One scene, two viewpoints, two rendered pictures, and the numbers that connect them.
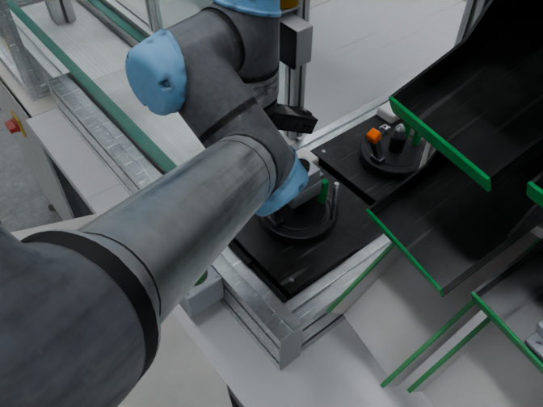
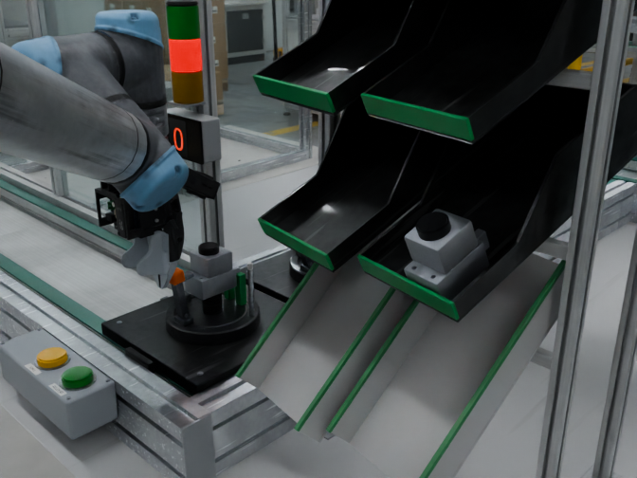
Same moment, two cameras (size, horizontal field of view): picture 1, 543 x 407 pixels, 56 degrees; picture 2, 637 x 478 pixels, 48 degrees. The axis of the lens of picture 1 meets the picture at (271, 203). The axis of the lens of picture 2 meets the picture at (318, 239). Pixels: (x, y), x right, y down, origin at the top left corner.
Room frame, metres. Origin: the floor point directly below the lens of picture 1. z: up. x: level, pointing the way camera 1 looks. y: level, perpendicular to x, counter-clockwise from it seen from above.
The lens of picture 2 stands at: (-0.35, -0.09, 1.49)
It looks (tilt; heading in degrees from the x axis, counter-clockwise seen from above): 22 degrees down; 353
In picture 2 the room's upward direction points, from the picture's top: straight up
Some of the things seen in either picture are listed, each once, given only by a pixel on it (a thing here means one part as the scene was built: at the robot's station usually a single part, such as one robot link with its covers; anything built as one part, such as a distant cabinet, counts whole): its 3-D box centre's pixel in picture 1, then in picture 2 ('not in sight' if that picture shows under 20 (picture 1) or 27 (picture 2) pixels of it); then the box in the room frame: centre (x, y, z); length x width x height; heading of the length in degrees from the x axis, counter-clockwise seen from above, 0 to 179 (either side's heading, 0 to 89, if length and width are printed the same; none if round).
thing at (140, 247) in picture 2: not in sight; (141, 257); (0.56, 0.04, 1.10); 0.06 x 0.03 x 0.09; 129
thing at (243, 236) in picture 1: (297, 218); (213, 327); (0.61, -0.05, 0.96); 0.24 x 0.24 x 0.02; 39
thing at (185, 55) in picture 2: not in sight; (185, 54); (0.84, -0.02, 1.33); 0.05 x 0.05 x 0.05
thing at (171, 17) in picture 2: not in sight; (183, 22); (0.84, -0.02, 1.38); 0.05 x 0.05 x 0.05
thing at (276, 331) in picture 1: (152, 190); (37, 327); (0.73, 0.24, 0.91); 0.89 x 0.06 x 0.11; 39
